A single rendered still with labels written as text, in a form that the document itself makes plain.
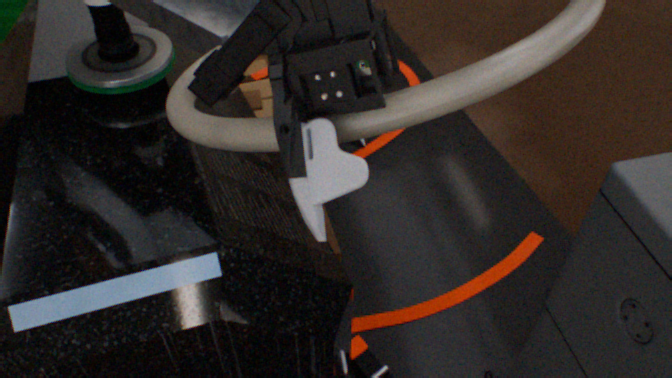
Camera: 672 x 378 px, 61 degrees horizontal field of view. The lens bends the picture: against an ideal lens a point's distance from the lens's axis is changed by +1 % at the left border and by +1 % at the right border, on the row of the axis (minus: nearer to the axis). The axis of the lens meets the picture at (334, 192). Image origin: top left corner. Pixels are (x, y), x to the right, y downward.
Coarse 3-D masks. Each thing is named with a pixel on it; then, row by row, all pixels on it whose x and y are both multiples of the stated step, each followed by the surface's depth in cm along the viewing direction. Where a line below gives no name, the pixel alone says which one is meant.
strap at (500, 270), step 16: (400, 64) 264; (256, 80) 221; (416, 80) 255; (368, 144) 225; (528, 240) 191; (512, 256) 186; (496, 272) 182; (464, 288) 178; (480, 288) 178; (432, 304) 174; (448, 304) 174; (352, 320) 170; (368, 320) 170; (384, 320) 170; (400, 320) 170
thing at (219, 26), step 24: (120, 0) 91; (144, 0) 85; (168, 0) 93; (192, 0) 93; (216, 0) 92; (240, 0) 87; (168, 24) 84; (192, 24) 79; (216, 24) 87; (192, 48) 83
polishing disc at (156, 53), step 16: (144, 32) 123; (160, 32) 123; (80, 48) 119; (96, 48) 119; (144, 48) 119; (160, 48) 119; (80, 64) 115; (96, 64) 115; (112, 64) 115; (128, 64) 115; (144, 64) 115; (160, 64) 115; (80, 80) 112; (96, 80) 111; (112, 80) 111; (128, 80) 111; (144, 80) 113
